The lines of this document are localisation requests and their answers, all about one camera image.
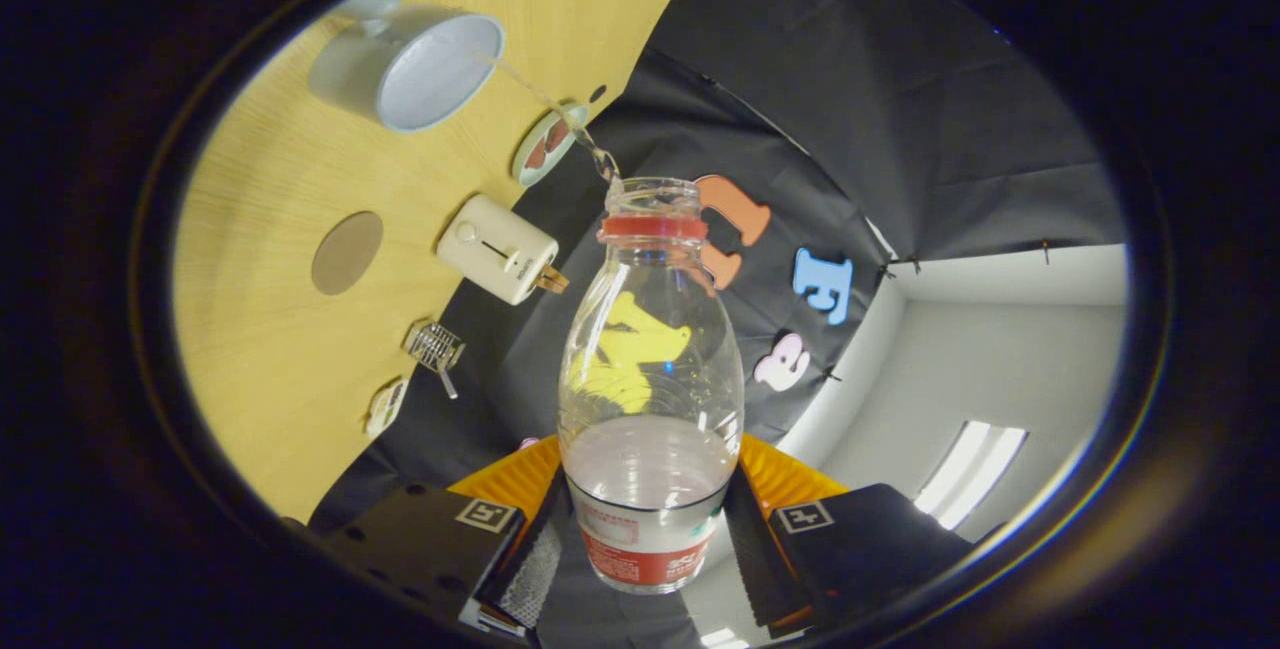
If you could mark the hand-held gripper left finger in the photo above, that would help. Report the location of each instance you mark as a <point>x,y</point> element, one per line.
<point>430,549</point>

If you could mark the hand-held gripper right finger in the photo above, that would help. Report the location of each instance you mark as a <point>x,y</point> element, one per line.
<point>870,539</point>

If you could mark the clear plastic juice bottle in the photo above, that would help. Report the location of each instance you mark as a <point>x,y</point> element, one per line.
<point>650,489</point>

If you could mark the round brown coaster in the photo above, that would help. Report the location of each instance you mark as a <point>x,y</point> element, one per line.
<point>347,253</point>

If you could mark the pale blue cup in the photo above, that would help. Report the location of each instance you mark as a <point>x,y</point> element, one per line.
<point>440,79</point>

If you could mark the large ceiling light panel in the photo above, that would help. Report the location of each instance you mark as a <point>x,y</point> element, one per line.
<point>970,474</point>

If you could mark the white divided seasoning dish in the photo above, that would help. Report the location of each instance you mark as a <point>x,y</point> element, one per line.
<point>385,409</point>

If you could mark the brown toast slice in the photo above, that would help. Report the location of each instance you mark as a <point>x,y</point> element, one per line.
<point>552,280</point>

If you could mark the white toaster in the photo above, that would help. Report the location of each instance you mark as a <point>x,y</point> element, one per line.
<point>490,249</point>

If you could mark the pale green plate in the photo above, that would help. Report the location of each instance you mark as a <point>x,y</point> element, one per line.
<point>520,172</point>

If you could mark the wooden table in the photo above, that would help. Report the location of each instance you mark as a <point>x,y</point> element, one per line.
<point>270,179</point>

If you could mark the brown meat piece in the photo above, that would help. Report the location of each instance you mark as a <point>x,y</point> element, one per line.
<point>536,154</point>
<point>556,134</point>

